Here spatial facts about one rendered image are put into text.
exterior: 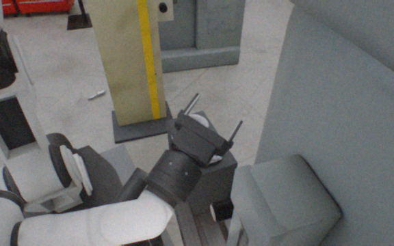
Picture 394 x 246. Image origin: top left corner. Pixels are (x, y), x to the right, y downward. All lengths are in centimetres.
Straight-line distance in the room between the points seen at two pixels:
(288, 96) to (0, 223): 47
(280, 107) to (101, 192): 123
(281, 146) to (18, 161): 76
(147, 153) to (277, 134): 204
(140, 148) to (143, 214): 178
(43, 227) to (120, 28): 157
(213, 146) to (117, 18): 149
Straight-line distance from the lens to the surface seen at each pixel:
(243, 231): 17
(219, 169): 69
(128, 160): 166
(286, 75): 16
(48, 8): 489
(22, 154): 86
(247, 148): 224
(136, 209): 47
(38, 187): 89
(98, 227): 49
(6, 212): 55
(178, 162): 50
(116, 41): 198
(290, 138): 17
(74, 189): 99
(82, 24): 441
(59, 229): 52
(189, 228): 81
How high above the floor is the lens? 167
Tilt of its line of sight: 44 degrees down
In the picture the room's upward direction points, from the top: straight up
